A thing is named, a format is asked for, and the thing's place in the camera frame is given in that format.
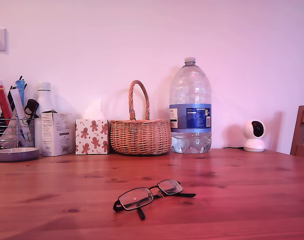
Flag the black thin-framed glasses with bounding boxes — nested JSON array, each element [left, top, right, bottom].
[[113, 179, 196, 221]]

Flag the large clear water bottle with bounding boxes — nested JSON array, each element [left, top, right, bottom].
[[169, 56, 212, 154]]

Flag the gingerbread print tissue box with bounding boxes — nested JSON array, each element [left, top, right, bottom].
[[75, 119, 110, 156]]

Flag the white printed carton box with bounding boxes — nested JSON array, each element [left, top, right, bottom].
[[41, 109, 76, 157]]

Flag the white insulated bottle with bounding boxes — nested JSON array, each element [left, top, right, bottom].
[[34, 81, 55, 155]]

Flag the black clip tool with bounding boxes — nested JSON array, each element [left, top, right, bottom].
[[24, 98, 40, 126]]

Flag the white paper strip packet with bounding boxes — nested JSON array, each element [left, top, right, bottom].
[[10, 88, 34, 148]]

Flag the blue tube with straws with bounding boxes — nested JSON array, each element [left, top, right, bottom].
[[15, 75, 27, 106]]

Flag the grey round dish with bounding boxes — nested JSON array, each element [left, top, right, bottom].
[[0, 146, 40, 163]]

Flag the brown wooden chair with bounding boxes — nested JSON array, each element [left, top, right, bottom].
[[289, 105, 304, 161]]

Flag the red flat packet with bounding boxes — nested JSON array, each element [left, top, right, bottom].
[[0, 84, 12, 120]]

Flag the wicker basket with handle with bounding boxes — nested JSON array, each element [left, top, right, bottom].
[[110, 79, 172, 156]]

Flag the small white round camera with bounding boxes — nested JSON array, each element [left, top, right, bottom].
[[243, 119, 266, 153]]

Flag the metal wire rack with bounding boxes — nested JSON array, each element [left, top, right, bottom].
[[0, 111, 35, 151]]

